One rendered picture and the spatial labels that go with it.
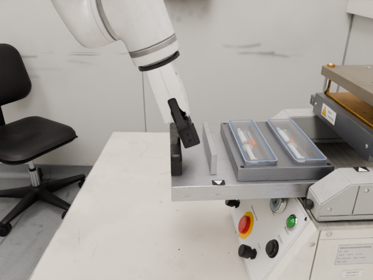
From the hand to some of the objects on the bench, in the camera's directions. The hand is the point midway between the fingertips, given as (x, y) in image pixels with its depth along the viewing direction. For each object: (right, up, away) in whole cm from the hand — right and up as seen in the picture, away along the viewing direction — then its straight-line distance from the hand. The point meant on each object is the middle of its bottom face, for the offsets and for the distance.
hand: (188, 135), depth 63 cm
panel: (+10, -22, +12) cm, 27 cm away
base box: (+38, -23, +12) cm, 46 cm away
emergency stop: (+12, -21, +11) cm, 27 cm away
